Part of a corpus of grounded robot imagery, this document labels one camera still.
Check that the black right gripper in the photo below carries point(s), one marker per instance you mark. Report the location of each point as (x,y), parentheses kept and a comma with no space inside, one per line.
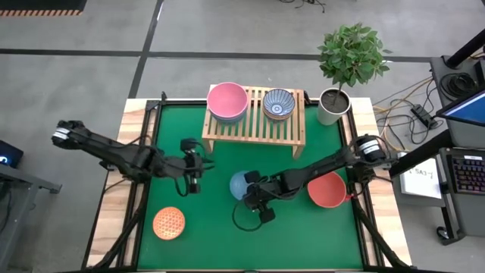
(261,193)

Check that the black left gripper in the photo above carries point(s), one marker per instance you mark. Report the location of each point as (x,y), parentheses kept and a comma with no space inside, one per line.
(193,168)

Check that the blue bowl red patterned outside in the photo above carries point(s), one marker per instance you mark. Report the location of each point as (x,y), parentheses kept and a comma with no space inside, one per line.
(236,184)

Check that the large pink bowl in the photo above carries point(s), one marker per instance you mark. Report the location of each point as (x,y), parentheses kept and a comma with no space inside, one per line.
(227,100)

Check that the orange honeycomb patterned bowl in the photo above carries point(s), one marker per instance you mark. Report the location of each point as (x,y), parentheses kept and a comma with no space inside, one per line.
(168,223)

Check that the blue striped white bowl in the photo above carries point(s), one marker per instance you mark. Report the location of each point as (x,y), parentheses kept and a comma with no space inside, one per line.
(279,102)

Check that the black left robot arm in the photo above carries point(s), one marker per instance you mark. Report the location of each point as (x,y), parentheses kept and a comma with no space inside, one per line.
(113,153)

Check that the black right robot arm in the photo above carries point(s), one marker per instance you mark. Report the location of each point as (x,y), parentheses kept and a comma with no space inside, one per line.
(322,165)

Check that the wooden slatted shelf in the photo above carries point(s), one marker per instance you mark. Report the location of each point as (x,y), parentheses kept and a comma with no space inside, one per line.
(257,132)

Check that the green table mat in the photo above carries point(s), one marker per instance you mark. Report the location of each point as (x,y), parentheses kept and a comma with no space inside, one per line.
(212,227)

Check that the large red bowl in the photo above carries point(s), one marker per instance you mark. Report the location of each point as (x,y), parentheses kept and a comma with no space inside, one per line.
(326,189)

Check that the potted green plant white pot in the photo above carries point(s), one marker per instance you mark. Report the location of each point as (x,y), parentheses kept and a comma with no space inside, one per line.
(352,57)

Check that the white paper sheet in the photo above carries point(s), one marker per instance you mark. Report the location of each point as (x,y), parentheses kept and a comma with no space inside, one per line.
(420,182)

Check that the black stand bar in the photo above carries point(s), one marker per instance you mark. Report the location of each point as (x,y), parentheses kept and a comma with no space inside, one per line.
(420,151)

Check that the grey side table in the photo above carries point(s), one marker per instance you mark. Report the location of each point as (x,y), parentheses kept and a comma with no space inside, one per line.
(22,182)

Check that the black power strip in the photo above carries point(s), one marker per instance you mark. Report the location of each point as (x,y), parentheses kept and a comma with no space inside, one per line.
(422,115)

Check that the black device with blue light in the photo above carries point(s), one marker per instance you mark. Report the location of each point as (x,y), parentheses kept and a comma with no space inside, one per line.
(9,153)

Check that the grey equipment cart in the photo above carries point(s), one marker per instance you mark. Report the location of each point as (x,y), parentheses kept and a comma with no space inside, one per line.
(466,212)

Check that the black backlit keyboard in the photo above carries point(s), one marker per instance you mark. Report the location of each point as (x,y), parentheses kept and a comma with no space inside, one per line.
(470,174)

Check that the black mat with hazard stripes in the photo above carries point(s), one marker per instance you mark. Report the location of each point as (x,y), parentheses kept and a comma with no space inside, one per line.
(38,5)

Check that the computer monitor with blue screen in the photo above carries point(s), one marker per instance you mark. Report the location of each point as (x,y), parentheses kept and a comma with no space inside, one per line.
(466,110)

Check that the black stand pole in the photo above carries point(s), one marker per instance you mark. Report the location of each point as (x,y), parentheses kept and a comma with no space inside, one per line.
(466,49)

